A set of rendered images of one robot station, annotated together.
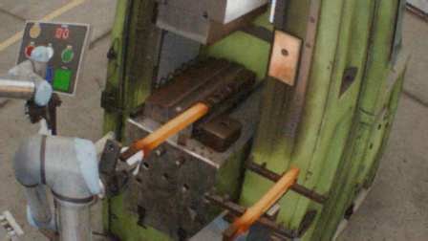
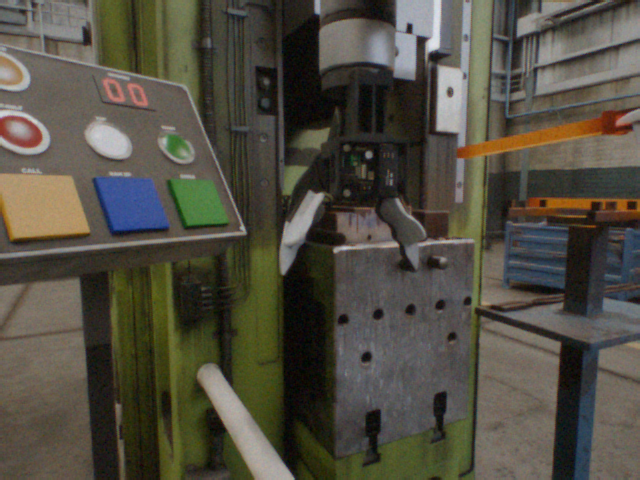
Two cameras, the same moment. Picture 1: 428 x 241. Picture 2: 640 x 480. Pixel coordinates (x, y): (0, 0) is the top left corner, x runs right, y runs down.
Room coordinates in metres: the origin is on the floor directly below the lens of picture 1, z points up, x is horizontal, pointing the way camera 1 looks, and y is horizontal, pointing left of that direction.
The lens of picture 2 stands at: (1.45, 1.00, 1.02)
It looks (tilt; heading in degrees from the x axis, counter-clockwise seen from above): 7 degrees down; 306
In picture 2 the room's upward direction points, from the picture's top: straight up
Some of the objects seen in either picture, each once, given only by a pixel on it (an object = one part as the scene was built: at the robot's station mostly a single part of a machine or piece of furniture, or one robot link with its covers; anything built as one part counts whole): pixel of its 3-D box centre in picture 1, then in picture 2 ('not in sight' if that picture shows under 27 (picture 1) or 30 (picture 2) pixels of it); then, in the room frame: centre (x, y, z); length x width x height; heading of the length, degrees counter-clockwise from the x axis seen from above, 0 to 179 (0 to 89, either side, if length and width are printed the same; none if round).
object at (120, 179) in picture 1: (108, 178); not in sight; (1.35, 0.25, 1.11); 0.12 x 0.08 x 0.09; 153
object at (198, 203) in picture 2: (62, 79); (197, 204); (1.97, 0.60, 1.01); 0.07 x 0.05 x 0.07; 88
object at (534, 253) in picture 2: not in sight; (578, 258); (1.92, -4.06, 0.36); 1.20 x 0.80 x 0.72; 160
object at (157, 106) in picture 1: (202, 91); (330, 218); (2.10, 0.06, 0.96); 0.42 x 0.20 x 0.09; 153
